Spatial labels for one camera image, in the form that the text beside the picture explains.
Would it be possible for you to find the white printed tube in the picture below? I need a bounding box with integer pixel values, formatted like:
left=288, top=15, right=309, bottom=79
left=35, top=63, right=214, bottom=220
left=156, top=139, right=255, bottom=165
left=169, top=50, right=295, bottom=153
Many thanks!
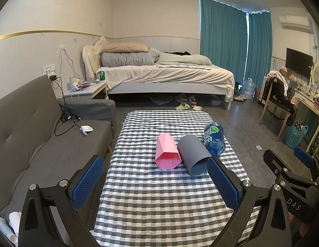
left=0, top=216, right=17, bottom=245

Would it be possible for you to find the grey sofa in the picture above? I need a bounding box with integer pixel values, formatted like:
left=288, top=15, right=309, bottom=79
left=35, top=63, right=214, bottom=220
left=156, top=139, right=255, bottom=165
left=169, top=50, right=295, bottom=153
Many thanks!
left=0, top=75, right=117, bottom=227

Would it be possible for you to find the white air conditioner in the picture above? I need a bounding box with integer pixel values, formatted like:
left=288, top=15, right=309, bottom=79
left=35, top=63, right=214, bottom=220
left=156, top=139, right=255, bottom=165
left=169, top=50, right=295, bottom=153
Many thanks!
left=278, top=15, right=312, bottom=33

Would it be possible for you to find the black charger cable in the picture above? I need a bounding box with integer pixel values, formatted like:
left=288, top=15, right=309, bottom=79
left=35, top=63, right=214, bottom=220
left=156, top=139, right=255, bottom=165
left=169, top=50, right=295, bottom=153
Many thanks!
left=49, top=75, right=82, bottom=137

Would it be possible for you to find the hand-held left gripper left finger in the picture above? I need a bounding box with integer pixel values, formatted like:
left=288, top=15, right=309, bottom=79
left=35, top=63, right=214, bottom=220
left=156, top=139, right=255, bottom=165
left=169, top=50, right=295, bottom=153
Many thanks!
left=18, top=155, right=105, bottom=247

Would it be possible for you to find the pale blue nightstand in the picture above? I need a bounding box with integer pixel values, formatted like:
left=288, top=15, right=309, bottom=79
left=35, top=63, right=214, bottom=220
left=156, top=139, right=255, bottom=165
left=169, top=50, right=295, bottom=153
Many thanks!
left=64, top=79, right=109, bottom=100

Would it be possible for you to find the checkered tablecloth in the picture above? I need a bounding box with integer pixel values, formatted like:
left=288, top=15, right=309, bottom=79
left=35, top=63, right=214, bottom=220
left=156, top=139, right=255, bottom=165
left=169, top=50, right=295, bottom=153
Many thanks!
left=91, top=110, right=261, bottom=247

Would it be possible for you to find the white bed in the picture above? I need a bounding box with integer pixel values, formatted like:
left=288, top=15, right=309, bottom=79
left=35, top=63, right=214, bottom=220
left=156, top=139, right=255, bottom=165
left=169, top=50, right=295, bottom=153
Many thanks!
left=82, top=36, right=236, bottom=110

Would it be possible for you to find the beige pillow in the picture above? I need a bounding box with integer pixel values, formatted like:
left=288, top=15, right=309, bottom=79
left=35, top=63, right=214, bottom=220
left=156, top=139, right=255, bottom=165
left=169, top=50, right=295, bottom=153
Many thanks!
left=101, top=42, right=150, bottom=53

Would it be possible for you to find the wide teal curtain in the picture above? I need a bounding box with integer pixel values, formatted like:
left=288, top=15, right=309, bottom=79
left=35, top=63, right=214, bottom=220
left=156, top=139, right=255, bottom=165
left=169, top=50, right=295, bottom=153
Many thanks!
left=199, top=0, right=248, bottom=83

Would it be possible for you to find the blue water bottle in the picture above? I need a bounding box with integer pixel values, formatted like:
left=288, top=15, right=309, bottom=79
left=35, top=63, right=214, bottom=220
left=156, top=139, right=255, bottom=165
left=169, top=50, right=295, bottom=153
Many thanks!
left=204, top=122, right=226, bottom=156

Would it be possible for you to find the pale green blanket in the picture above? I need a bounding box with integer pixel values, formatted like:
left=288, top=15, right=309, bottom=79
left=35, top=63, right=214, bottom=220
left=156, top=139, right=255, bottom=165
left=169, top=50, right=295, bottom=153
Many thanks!
left=149, top=48, right=213, bottom=68

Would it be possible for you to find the pile of clothes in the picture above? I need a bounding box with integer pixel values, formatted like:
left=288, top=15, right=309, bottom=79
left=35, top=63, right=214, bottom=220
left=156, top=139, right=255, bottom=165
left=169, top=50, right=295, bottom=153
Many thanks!
left=262, top=69, right=297, bottom=126

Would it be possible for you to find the narrow teal curtain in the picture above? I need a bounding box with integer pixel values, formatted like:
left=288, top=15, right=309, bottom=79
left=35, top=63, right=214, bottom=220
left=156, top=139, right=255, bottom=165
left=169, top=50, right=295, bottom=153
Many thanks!
left=248, top=10, right=273, bottom=89

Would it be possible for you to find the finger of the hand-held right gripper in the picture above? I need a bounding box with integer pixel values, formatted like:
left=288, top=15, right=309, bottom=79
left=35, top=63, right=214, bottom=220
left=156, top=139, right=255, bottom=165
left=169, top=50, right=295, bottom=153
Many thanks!
left=293, top=145, right=319, bottom=184
left=263, top=149, right=318, bottom=186

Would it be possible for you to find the wooden chair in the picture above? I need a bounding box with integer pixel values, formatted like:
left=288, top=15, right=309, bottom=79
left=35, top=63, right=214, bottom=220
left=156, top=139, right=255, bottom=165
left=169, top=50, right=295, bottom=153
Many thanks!
left=259, top=78, right=295, bottom=142

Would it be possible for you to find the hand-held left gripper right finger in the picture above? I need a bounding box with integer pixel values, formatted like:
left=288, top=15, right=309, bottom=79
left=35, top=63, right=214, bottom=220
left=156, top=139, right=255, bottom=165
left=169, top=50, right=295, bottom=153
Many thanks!
left=207, top=156, right=292, bottom=247

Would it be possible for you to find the blue laundry basket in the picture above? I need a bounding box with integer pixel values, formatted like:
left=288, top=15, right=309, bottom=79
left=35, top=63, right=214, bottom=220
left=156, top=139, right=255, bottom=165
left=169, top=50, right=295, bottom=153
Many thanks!
left=284, top=122, right=309, bottom=149

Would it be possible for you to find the white cable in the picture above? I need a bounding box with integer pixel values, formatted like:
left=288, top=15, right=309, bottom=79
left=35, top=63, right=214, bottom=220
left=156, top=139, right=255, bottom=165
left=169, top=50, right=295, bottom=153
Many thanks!
left=58, top=44, right=86, bottom=83

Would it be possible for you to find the checkered quilt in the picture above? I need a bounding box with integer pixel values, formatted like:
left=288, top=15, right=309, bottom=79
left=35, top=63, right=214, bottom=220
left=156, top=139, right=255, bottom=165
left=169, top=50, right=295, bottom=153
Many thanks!
left=101, top=51, right=161, bottom=68

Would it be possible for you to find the grey round cup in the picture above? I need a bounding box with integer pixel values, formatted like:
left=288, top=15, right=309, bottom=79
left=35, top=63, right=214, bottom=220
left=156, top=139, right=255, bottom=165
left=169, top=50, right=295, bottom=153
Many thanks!
left=177, top=134, right=213, bottom=176

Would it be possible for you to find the pink faceted cup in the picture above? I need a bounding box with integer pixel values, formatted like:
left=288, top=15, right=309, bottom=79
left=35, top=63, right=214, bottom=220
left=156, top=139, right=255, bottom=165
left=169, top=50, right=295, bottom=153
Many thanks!
left=155, top=133, right=182, bottom=170

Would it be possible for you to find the white vanity desk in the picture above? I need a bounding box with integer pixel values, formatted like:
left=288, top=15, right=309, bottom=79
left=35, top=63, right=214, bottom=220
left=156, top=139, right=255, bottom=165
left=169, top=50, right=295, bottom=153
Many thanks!
left=295, top=87, right=319, bottom=157

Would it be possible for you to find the black television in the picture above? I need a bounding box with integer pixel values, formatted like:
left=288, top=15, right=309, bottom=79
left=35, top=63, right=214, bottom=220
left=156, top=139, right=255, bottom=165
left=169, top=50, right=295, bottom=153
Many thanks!
left=285, top=48, right=313, bottom=78

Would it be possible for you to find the large clear water jug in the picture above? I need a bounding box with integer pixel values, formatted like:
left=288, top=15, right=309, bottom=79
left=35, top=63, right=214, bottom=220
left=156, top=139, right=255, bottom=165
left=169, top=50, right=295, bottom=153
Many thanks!
left=242, top=78, right=256, bottom=100

